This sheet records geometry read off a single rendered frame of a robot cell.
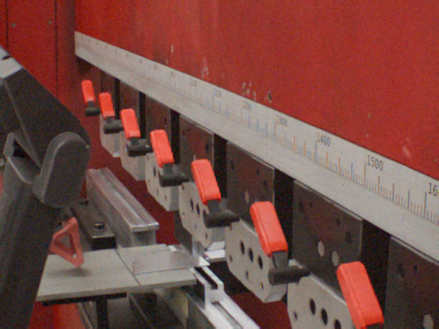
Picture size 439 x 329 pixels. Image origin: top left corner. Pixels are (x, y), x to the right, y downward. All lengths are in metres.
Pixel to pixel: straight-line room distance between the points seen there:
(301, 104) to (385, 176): 0.17
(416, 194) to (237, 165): 0.40
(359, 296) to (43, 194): 0.30
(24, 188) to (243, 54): 0.33
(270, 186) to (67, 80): 1.29
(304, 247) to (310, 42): 0.21
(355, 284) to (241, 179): 0.35
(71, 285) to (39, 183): 0.55
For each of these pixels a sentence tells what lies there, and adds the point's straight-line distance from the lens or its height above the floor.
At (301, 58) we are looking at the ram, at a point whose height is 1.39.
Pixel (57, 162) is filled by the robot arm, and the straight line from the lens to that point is 0.76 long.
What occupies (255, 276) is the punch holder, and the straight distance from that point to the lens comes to 0.99.
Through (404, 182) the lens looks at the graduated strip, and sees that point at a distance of 0.67.
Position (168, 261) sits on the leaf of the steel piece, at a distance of 1.39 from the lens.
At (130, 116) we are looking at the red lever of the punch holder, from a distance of 1.42.
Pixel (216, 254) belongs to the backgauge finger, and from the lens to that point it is 1.41.
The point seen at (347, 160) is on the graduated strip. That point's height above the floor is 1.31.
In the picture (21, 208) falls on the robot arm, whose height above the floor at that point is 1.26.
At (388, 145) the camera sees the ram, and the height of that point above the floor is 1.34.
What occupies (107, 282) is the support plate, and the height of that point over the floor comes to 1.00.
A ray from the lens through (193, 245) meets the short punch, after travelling 1.34.
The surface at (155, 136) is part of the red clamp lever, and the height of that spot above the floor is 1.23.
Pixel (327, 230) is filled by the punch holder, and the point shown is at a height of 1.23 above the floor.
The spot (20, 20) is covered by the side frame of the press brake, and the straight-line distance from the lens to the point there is 2.13.
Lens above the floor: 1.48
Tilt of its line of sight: 13 degrees down
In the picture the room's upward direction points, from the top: straight up
